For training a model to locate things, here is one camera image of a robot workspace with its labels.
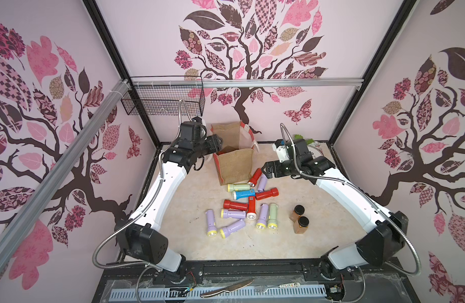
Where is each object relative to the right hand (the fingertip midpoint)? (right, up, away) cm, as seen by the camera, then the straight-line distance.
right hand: (270, 166), depth 80 cm
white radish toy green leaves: (+31, +15, +38) cm, 52 cm away
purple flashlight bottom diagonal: (-19, -29, +2) cm, 35 cm away
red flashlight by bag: (-5, -7, +21) cm, 22 cm away
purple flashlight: (-1, -10, +18) cm, 20 cm away
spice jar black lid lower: (+13, -26, -2) cm, 29 cm away
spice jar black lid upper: (+13, -19, +2) cm, 24 cm away
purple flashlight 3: (-3, -26, +4) cm, 27 cm away
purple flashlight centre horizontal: (-19, -23, +7) cm, 31 cm away
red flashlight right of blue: (+5, -14, +15) cm, 21 cm away
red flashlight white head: (-7, -23, +8) cm, 26 cm away
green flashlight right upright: (+2, -26, +4) cm, 26 cm away
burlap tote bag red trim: (-16, +2, +10) cm, 18 cm away
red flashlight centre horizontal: (-18, -19, +10) cm, 28 cm away
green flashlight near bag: (-14, -12, +17) cm, 25 cm away
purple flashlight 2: (-26, -28, +3) cm, 38 cm away
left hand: (-23, +9, -2) cm, 25 cm away
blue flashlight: (-14, -15, +13) cm, 24 cm away
